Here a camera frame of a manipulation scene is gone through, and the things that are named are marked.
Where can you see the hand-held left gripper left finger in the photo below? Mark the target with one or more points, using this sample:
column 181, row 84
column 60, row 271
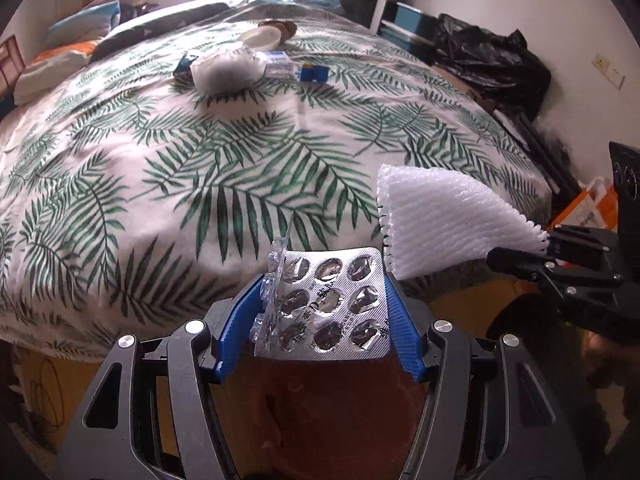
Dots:
column 235, row 330

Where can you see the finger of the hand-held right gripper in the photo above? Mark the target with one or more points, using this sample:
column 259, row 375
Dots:
column 515, row 260
column 580, row 242

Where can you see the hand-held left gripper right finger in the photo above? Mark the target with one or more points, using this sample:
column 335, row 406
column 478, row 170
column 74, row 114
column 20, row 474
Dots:
column 405, row 330

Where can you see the clear blister pack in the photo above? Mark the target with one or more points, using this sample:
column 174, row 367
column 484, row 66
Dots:
column 272, row 280

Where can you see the silver pill blister pack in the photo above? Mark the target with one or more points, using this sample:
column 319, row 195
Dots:
column 330, row 305

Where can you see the white foam fruit net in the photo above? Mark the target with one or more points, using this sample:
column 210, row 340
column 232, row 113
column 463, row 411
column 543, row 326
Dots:
column 435, row 220

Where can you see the red plastic bin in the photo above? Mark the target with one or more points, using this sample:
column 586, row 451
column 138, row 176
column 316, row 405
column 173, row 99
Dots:
column 325, row 410

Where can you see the white round plastic lid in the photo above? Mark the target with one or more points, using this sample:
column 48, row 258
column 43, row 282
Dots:
column 260, row 36

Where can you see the orange and white bag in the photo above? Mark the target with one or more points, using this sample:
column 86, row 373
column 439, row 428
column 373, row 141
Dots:
column 585, row 205

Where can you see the black rods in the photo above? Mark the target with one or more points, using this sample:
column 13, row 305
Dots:
column 545, row 150

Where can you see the leaf print blanket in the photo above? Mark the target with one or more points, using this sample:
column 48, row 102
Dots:
column 150, row 185

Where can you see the black garbage bag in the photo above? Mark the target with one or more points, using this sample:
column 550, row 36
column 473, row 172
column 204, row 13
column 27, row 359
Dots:
column 490, row 70

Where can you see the blue storage boxes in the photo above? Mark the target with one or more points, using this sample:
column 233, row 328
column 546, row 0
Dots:
column 412, row 27

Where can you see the clear plastic bag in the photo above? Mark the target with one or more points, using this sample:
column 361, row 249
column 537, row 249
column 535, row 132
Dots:
column 225, row 67

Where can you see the small blue box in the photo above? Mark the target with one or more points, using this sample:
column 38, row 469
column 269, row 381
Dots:
column 312, row 74

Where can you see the blue packet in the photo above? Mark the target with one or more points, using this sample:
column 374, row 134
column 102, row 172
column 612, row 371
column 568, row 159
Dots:
column 184, row 66

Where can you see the clear plastic box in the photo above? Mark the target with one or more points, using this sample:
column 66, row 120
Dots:
column 277, row 62

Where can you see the white shelf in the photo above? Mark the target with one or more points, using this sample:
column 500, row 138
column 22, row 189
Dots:
column 384, row 15

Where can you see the brown round object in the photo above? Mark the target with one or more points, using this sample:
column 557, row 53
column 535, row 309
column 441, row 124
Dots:
column 286, row 27

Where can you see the dark navy pillow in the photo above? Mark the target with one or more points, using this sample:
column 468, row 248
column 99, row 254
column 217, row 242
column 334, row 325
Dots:
column 160, row 22

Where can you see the white and orange pillow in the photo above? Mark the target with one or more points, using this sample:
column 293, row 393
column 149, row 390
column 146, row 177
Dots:
column 50, row 67

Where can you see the blue pillow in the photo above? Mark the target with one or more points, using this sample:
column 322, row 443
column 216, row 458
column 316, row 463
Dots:
column 82, row 22

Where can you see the wooden headboard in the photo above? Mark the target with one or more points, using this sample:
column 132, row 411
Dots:
column 7, row 60

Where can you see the wall socket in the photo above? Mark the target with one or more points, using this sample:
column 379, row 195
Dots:
column 607, row 71

